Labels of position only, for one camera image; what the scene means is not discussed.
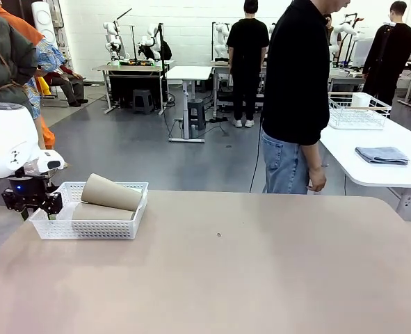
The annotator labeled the person in long black coat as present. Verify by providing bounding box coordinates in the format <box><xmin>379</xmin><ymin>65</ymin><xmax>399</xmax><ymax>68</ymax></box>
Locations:
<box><xmin>361</xmin><ymin>1</ymin><xmax>411</xmax><ymax>107</ymax></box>

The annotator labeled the person in black t-shirt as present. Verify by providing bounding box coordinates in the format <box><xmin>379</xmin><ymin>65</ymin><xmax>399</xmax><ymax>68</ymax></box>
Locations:
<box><xmin>225</xmin><ymin>0</ymin><xmax>271</xmax><ymax>128</ymax></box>

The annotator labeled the person's right forearm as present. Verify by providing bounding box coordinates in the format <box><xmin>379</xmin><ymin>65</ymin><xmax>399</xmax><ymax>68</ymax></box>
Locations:
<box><xmin>300</xmin><ymin>141</ymin><xmax>326</xmax><ymax>173</ymax></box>

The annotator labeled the white wire dish rack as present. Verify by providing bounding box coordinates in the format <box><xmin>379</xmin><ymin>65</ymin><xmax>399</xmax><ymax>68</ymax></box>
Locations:
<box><xmin>328</xmin><ymin>92</ymin><xmax>392</xmax><ymax>132</ymax></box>

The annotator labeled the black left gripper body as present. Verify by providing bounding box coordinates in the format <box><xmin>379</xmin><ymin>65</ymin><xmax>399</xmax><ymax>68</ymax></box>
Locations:
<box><xmin>6</xmin><ymin>166</ymin><xmax>51</xmax><ymax>209</ymax></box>

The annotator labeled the white box monitor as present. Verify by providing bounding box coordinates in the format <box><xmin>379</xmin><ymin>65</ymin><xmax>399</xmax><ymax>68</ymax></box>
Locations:
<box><xmin>351</xmin><ymin>37</ymin><xmax>373</xmax><ymax>67</ymax></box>

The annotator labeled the person in green jacket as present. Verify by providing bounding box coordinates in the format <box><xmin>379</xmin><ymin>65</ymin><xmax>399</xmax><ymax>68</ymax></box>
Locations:
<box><xmin>0</xmin><ymin>0</ymin><xmax>39</xmax><ymax>113</ymax></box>

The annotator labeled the grey plastic stool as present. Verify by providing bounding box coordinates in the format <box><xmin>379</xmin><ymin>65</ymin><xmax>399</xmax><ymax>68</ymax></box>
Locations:
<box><xmin>132</xmin><ymin>88</ymin><xmax>156</xmax><ymax>115</ymax></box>
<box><xmin>186</xmin><ymin>99</ymin><xmax>206</xmax><ymax>132</ymax></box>

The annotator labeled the wood top lab table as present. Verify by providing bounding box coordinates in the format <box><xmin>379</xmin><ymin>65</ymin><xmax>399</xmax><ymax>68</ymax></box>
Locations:
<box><xmin>92</xmin><ymin>64</ymin><xmax>168</xmax><ymax>116</ymax></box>

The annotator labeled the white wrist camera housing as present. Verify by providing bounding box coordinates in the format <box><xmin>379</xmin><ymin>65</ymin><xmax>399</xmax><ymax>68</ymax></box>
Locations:
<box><xmin>27</xmin><ymin>149</ymin><xmax>66</xmax><ymax>174</ymax></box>

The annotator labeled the blue grey cloth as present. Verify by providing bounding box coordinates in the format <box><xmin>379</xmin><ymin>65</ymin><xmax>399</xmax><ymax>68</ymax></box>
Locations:
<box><xmin>354</xmin><ymin>145</ymin><xmax>410</xmax><ymax>166</ymax></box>

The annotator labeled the seated person in dark red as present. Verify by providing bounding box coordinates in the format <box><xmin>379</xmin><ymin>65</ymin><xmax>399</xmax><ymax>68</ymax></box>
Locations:
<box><xmin>47</xmin><ymin>63</ymin><xmax>90</xmax><ymax>108</ymax></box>

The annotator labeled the tall tapered plastic cup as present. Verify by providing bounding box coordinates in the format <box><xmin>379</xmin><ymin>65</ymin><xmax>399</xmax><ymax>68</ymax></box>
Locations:
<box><xmin>81</xmin><ymin>173</ymin><xmax>144</xmax><ymax>212</ymax></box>
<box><xmin>72</xmin><ymin>202</ymin><xmax>137</xmax><ymax>222</ymax></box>

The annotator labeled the lab table with equipment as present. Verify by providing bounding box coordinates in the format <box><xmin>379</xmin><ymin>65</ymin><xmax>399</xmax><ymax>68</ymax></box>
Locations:
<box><xmin>211</xmin><ymin>58</ymin><xmax>272</xmax><ymax>118</ymax></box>

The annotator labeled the white cylinder container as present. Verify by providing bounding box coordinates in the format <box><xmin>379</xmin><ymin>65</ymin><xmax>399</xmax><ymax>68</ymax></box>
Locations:
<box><xmin>351</xmin><ymin>93</ymin><xmax>371</xmax><ymax>109</ymax></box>

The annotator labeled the white perforated plastic basket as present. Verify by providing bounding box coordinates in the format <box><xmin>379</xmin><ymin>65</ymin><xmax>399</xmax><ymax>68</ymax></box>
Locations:
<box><xmin>29</xmin><ymin>181</ymin><xmax>150</xmax><ymax>241</ymax></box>

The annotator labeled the person in black sweater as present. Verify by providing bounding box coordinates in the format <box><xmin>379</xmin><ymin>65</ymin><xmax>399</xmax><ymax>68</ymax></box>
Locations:
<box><xmin>260</xmin><ymin>0</ymin><xmax>352</xmax><ymax>195</ymax></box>

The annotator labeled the black backpack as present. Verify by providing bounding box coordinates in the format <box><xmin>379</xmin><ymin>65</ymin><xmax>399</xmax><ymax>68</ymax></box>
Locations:
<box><xmin>158</xmin><ymin>38</ymin><xmax>173</xmax><ymax>61</ymax></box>

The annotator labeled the white rounded side table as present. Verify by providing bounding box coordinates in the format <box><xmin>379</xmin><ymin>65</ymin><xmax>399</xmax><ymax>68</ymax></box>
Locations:
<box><xmin>319</xmin><ymin>104</ymin><xmax>411</xmax><ymax>222</ymax></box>

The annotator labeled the person's right hand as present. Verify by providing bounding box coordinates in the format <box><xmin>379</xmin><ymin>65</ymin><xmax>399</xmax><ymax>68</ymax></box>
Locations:
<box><xmin>307</xmin><ymin>166</ymin><xmax>328</xmax><ymax>193</ymax></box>

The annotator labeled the white standing desk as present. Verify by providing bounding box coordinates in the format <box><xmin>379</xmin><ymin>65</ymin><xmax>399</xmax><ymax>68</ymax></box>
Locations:
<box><xmin>166</xmin><ymin>65</ymin><xmax>213</xmax><ymax>143</ymax></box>

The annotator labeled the black cabinet under table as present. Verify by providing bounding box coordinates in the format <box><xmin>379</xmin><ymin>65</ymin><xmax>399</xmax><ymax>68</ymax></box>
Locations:
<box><xmin>108</xmin><ymin>73</ymin><xmax>164</xmax><ymax>107</ymax></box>

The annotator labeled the white tower air conditioner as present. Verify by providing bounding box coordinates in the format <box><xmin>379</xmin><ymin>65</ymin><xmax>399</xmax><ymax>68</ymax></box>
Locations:
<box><xmin>31</xmin><ymin>1</ymin><xmax>58</xmax><ymax>48</ymax></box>

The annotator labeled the black hanging cable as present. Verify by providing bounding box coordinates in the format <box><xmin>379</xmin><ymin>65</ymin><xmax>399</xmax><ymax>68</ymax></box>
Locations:
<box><xmin>248</xmin><ymin>116</ymin><xmax>264</xmax><ymax>193</ymax></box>

